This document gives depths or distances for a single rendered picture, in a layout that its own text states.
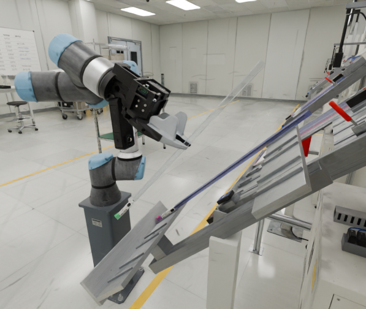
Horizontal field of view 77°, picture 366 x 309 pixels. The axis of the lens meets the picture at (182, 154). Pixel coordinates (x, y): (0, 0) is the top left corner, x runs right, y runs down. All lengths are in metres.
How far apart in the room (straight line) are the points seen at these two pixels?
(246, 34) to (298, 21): 1.74
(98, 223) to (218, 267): 0.79
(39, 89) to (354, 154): 0.75
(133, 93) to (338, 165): 0.49
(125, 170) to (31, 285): 0.95
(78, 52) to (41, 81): 0.16
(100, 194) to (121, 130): 0.68
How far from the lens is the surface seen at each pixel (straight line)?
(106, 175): 1.11
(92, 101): 0.65
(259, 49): 9.72
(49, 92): 0.67
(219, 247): 0.52
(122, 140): 0.51
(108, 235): 1.24
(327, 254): 0.90
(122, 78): 0.49
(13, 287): 1.78
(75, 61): 0.55
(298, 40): 9.51
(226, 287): 0.60
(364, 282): 0.87
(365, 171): 2.21
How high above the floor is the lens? 1.16
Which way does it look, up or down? 21 degrees down
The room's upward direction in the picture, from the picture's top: straight up
